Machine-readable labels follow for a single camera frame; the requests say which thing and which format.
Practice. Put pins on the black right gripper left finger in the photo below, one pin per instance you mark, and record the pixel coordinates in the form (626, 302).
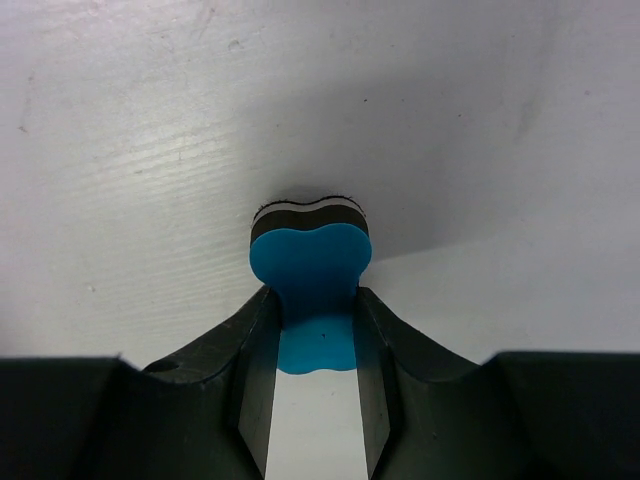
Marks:
(202, 412)

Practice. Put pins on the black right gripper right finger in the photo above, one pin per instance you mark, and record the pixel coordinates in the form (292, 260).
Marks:
(428, 413)

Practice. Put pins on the blue whiteboard eraser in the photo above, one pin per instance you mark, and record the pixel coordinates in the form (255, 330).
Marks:
(312, 255)

